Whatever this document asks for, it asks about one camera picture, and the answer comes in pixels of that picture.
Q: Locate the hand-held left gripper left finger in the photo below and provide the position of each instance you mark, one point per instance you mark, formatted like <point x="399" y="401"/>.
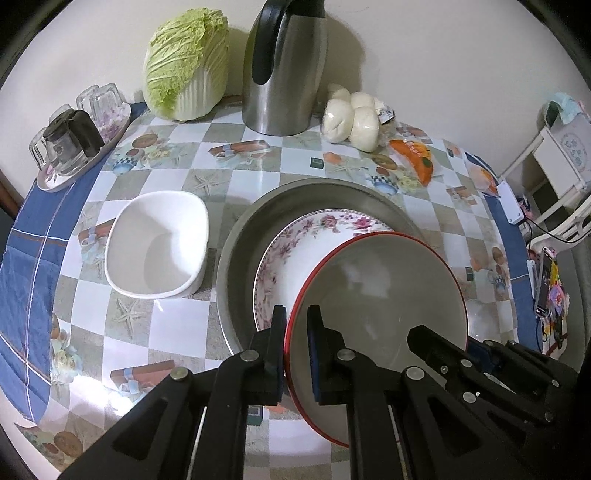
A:
<point x="274" y="364"/>

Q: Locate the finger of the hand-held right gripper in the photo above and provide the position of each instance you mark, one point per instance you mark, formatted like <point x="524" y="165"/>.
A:
<point x="438" y="350"/>
<point x="531" y="364"/>

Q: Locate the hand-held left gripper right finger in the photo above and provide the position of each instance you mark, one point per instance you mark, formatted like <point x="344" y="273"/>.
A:
<point x="316" y="369"/>

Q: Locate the strawberry print bowl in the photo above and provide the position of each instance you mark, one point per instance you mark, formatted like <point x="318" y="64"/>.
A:
<point x="383" y="286"/>

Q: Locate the pink floral round plate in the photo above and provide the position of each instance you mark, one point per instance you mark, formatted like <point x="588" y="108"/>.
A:
<point x="295" y="263"/>

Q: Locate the stainless steel basin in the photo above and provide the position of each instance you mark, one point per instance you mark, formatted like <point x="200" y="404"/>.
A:
<point x="249" y="240"/>

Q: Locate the white square bowl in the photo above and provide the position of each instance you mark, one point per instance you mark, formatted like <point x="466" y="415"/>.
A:
<point x="157" y="249"/>

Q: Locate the colourful small trinkets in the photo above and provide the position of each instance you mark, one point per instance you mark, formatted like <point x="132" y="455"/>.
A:
<point x="561" y="300"/>

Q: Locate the black smartphone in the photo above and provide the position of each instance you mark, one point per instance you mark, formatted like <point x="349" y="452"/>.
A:
<point x="544" y="281"/>

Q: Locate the white power strip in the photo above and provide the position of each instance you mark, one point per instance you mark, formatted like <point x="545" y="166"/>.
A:
<point x="510" y="203"/>

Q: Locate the white folding chair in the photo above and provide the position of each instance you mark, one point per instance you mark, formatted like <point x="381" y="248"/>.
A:
<point x="554" y="184"/>

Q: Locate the orange snack packet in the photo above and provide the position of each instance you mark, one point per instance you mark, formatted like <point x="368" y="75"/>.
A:
<point x="415" y="157"/>

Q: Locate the pale printed cushion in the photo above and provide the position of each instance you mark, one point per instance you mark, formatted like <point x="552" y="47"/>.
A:
<point x="575" y="147"/>

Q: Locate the bag of white steamed buns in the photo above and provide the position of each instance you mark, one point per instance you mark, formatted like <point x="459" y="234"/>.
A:
<point x="351" y="120"/>

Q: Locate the teal cloth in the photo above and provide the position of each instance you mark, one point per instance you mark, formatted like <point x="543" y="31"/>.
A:
<point x="561" y="108"/>

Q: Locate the blue checked tablecloth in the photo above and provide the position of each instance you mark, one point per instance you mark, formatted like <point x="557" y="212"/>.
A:
<point x="32" y="258"/>

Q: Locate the stainless steel thermos jug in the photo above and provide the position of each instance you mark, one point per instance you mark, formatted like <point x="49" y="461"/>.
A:
<point x="286" y="92"/>

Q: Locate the oval serving tray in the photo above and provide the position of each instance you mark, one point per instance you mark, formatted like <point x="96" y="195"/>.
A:
<point x="57" y="181"/>

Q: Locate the napa cabbage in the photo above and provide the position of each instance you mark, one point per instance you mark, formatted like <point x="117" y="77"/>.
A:
<point x="184" y="69"/>

